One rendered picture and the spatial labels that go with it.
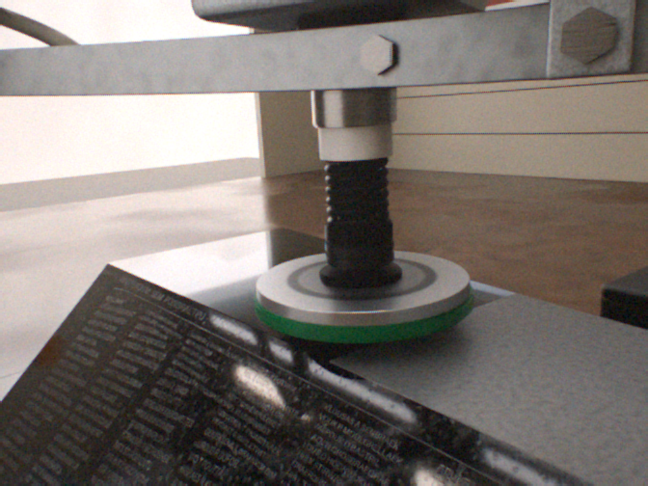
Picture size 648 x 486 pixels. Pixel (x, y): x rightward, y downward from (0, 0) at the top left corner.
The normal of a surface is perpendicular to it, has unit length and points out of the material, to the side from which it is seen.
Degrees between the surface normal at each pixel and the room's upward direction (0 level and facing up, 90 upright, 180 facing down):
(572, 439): 0
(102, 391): 45
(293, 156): 90
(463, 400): 0
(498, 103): 90
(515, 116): 90
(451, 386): 0
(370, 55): 90
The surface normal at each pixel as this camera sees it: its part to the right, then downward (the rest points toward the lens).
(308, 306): -0.06, -0.97
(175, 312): -0.58, -0.55
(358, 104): 0.01, 0.23
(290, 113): 0.63, 0.15
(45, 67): -0.46, 0.23
